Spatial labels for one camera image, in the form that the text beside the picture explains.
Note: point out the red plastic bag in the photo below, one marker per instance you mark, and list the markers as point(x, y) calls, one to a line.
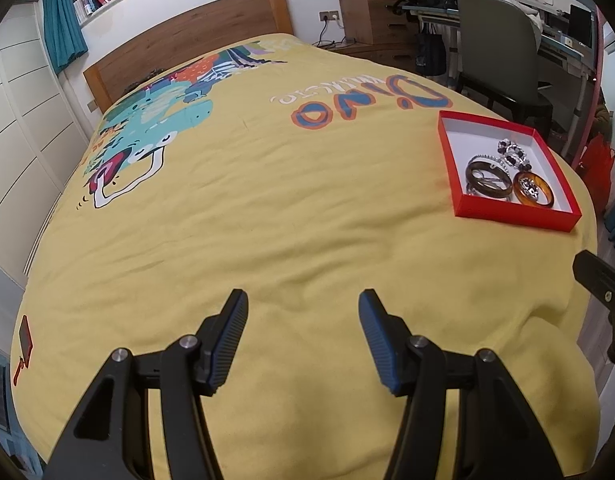
point(597, 165)

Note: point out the red cardboard box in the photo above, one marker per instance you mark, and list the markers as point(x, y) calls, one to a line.
point(467, 126)

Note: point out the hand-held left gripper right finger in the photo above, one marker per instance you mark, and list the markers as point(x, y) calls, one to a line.
point(377, 345)

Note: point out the laptop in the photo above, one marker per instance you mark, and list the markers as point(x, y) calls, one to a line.
point(582, 22)

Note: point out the wooden nightstand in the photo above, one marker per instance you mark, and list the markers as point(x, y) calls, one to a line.
point(377, 20)

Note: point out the white desk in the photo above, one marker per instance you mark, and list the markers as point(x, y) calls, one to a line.
point(562, 42)

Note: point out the thin silver bangle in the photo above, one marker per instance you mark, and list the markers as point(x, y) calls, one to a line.
point(475, 194)

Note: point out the dark brown bangle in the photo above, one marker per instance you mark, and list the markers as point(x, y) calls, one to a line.
point(487, 161)

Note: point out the amber bangle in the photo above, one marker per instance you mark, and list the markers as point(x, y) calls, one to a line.
point(550, 195)

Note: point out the red blanket tag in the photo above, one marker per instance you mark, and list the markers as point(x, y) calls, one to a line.
point(24, 335)

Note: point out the wooden headboard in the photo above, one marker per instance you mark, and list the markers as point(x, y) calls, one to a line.
point(187, 35)

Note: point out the white wardrobe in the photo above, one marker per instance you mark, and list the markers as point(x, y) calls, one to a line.
point(27, 135)

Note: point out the pink hula hoop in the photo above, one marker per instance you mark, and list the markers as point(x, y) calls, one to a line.
point(598, 50)

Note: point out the dark blue bag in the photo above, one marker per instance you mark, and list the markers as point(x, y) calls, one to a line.
point(430, 52)

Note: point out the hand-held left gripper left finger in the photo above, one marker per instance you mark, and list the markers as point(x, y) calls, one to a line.
point(232, 340)

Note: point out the wall outlet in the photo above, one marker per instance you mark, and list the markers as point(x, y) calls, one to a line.
point(330, 15)

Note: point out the grey chair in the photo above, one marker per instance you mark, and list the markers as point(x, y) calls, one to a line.
point(497, 45)

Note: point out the yellow printed blanket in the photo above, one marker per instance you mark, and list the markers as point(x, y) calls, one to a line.
point(287, 210)

